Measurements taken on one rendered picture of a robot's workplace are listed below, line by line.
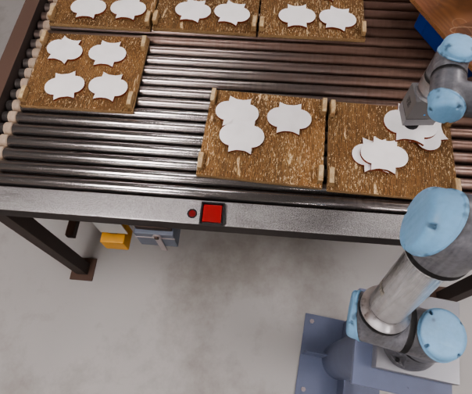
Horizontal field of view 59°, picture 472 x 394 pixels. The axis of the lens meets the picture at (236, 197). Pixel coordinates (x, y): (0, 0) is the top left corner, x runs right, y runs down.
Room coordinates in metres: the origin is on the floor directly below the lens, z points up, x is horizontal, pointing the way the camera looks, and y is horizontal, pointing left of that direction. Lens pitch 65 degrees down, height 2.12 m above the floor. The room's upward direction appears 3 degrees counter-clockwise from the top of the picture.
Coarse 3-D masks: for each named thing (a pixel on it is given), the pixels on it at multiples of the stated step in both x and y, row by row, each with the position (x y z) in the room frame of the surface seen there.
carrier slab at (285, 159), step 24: (216, 96) 0.95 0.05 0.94; (240, 96) 0.94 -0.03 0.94; (264, 96) 0.94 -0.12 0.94; (288, 96) 0.94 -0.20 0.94; (216, 120) 0.85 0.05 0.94; (264, 120) 0.84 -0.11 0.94; (312, 120) 0.83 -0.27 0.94; (216, 144) 0.75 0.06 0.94; (264, 144) 0.74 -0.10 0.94; (288, 144) 0.74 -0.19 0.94; (312, 144) 0.73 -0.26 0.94; (216, 168) 0.66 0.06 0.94; (240, 168) 0.65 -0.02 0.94; (264, 168) 0.65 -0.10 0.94; (288, 168) 0.64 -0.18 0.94; (312, 168) 0.64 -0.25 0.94
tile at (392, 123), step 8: (392, 112) 0.71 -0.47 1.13; (384, 120) 0.68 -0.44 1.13; (392, 120) 0.68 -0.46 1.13; (400, 120) 0.68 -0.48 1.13; (392, 128) 0.65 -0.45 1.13; (400, 128) 0.65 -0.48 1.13; (424, 128) 0.65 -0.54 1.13; (432, 128) 0.65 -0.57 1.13; (400, 136) 0.63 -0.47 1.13; (408, 136) 0.62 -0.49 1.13; (416, 136) 0.62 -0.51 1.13; (424, 136) 0.62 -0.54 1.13; (432, 136) 0.62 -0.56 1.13
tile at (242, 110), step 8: (224, 104) 0.91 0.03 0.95; (232, 104) 0.90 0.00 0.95; (240, 104) 0.90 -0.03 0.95; (248, 104) 0.90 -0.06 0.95; (216, 112) 0.87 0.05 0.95; (224, 112) 0.87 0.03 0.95; (232, 112) 0.87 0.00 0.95; (240, 112) 0.87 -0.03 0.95; (248, 112) 0.87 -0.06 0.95; (256, 112) 0.87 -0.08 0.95; (224, 120) 0.84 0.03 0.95; (232, 120) 0.83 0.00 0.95; (240, 120) 0.83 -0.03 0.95; (248, 120) 0.83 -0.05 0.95
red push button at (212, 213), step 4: (204, 204) 0.53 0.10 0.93; (204, 208) 0.52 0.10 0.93; (208, 208) 0.52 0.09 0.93; (212, 208) 0.52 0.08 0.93; (216, 208) 0.52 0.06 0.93; (220, 208) 0.52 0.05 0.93; (204, 212) 0.51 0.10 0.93; (208, 212) 0.51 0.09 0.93; (212, 212) 0.50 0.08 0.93; (216, 212) 0.50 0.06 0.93; (220, 212) 0.50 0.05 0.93; (204, 216) 0.49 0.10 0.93; (208, 216) 0.49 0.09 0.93; (212, 216) 0.49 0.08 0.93; (216, 216) 0.49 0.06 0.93; (220, 216) 0.49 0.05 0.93; (204, 220) 0.48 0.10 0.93; (208, 220) 0.48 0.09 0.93; (212, 220) 0.48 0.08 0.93; (216, 220) 0.48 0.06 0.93; (220, 220) 0.47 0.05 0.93
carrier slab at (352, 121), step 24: (336, 120) 0.82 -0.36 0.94; (360, 120) 0.82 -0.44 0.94; (336, 144) 0.73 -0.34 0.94; (408, 144) 0.72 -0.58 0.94; (336, 168) 0.64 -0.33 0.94; (360, 168) 0.63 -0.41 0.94; (408, 168) 0.63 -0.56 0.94; (432, 168) 0.62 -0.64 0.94; (360, 192) 0.55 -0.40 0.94; (384, 192) 0.54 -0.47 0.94; (408, 192) 0.54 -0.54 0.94
